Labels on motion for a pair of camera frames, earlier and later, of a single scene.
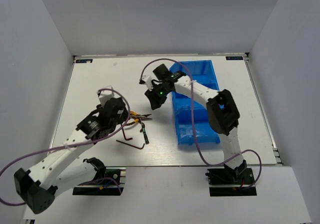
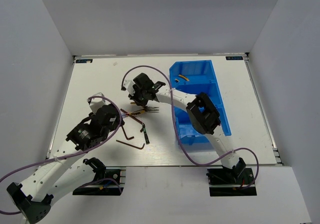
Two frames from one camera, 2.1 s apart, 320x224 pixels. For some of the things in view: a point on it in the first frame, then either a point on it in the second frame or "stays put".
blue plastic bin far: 202,72 stays put
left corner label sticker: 88,61 stays put
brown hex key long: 131,145 stays put
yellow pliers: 139,117 to 145,109
